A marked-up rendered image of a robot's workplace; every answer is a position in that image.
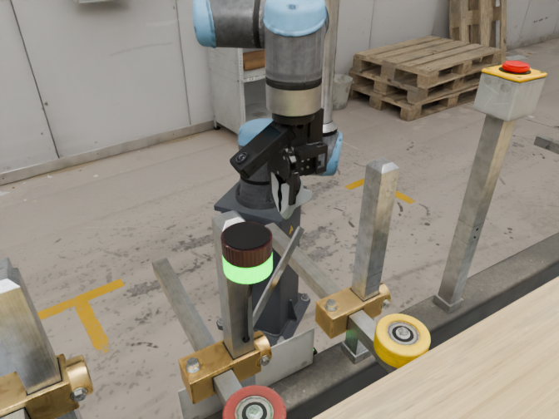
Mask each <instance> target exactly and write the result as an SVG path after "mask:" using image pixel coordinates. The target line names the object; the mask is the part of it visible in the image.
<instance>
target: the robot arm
mask: <svg viewBox="0 0 559 419"><path fill-rule="evenodd" d="M339 5H340V0H193V9H192V13H193V24H194V30H195V36H196V39H197V41H198V43H199V44H201V46H203V47H213V48H216V47H232V48H262V49H265V89H266V108H267V109H268V110H269V111H270V112H272V118H264V119H262V118H260V119H255V120H252V121H248V122H246V123H245V124H244V125H242V126H241V127H240V129H239V136H238V146H239V151H238V152H237V153H236V154H235V155H234V156H232V157H231V158H230V164H231V165H232V166H233V167H234V169H235V170H236V171H237V172H238V173H239V174H240V179H239V182H238V185H237V187H236V189H235V198H236V200H237V202H238V203H239V204H240V205H243V206H244V207H246V208H249V209H253V210H269V209H273V208H276V207H277V209H278V211H279V213H280V214H281V216H282V217H283V218H284V219H288V218H289V217H290V216H291V215H292V214H293V211H294V209H295V208H297V207H298V206H300V205H302V204H303V203H305V202H307V201H308V200H310V198H311V197H312V191H311V190H307V189H304V188H303V181H302V179H300V176H302V175H305V176H306V175H317V176H331V175H334V174H335V173H336V171H337V169H338V164H339V156H340V151H341V145H342V138H343V133H342V132H340V131H337V129H338V126H337V124H336V123H335V122H334V121H333V120H332V112H333V100H334V78H335V65H336V52H337V41H338V29H339Z"/></svg>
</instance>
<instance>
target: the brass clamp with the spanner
mask: <svg viewBox="0 0 559 419"><path fill-rule="evenodd" d="M191 357H194V358H197V360H198V362H199V363H200V369H199V371H197V372H194V373H190V372H187V371H186V364H187V362H186V361H187V360H189V359H190V358H191ZM271 358H272V352H271V348H270V344H269V342H268V340H267V338H266V336H265V335H264V334H263V333H262V332H261V331H257V332H255V333H254V350H252V351H250V352H247V353H245V354H243V355H241V356H239V357H237V358H233V357H232V356H231V354H230V352H229V350H228V348H227V347H226V345H225V343H224V340H221V341H219V342H217V343H214V344H212V345H210V346H208V347H206V348H203V349H201V350H199V351H197V352H193V353H192V354H190V355H187V356H185V357H183V358H180V359H179V360H178V362H179V366H180V370H181V379H182V381H183V383H184V385H185V387H186V390H187V392H188V394H189V396H190V399H191V401H192V403H193V404H196V403H197V402H200V401H202V400H204V399H206V398H207V397H210V396H212V395H214V394H216V392H215V387H214V380H213V378H214V377H217V376H219V375H220V374H222V373H224V372H228V371H229V370H232V371H233V373H234V374H235V376H236V378H237V379H238V381H239V382H241V381H243V380H245V379H246V378H248V377H251V376H253V375H255V374H256V373H258V372H261V365H263V366H266V365H268V364H269V362H270V360H271Z"/></svg>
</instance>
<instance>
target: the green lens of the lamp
mask: <svg viewBox="0 0 559 419"><path fill-rule="evenodd" d="M222 258H223V255H222ZM223 267H224V273H225V275H226V277H227V278H229V279H230V280H232V281H234V282H237V283H257V282H259V281H262V280H264V279H266V278H267V277H268V276H269V275H270V273H271V272H272V268H273V252H272V255H271V257H270V258H269V259H268V260H267V261H266V262H265V263H264V264H261V265H260V266H257V267H254V268H249V269H243V268H238V267H235V266H233V265H231V264H229V263H228V262H226V261H225V259H224V258H223Z"/></svg>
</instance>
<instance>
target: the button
mask: <svg viewBox="0 0 559 419"><path fill-rule="evenodd" d="M502 68H503V70H504V71H509V72H515V73H524V72H527V71H529V69H530V66H529V64H527V63H525V62H518V61H507V62H504V63H503V64H502Z"/></svg>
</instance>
